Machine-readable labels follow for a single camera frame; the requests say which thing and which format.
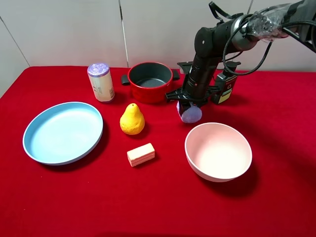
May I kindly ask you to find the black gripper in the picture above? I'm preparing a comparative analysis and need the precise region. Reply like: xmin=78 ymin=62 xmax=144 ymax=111
xmin=165 ymin=85 xmax=220 ymax=115

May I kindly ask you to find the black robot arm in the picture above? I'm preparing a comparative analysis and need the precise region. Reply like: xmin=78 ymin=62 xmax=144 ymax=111
xmin=166 ymin=0 xmax=316 ymax=115

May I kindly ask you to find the red cooking pot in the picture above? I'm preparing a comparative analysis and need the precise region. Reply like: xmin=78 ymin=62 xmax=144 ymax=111
xmin=121 ymin=62 xmax=180 ymax=104

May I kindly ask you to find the black pump soap bottle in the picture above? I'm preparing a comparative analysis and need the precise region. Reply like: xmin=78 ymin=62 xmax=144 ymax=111
xmin=211 ymin=69 xmax=237 ymax=104

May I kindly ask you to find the yellow pear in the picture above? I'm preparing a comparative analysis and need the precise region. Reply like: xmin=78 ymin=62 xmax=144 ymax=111
xmin=119 ymin=103 xmax=145 ymax=135

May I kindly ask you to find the pink bowl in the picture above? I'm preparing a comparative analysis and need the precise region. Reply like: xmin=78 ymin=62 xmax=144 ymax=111
xmin=184 ymin=122 xmax=252 ymax=183

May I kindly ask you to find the pink wafer block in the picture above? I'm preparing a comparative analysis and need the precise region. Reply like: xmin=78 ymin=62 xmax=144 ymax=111
xmin=127 ymin=143 xmax=155 ymax=167

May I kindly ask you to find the white purple bag roll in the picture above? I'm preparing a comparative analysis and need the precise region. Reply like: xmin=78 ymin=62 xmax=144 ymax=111
xmin=87 ymin=63 xmax=115 ymax=102

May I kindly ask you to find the red tablecloth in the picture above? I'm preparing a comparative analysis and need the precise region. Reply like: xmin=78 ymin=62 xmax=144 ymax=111
xmin=0 ymin=67 xmax=316 ymax=237

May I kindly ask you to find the blue plate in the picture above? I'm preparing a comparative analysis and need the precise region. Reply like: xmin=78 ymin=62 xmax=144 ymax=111
xmin=22 ymin=102 xmax=104 ymax=165

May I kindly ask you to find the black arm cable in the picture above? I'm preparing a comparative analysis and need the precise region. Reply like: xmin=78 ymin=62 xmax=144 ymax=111
xmin=208 ymin=1 xmax=316 ymax=77

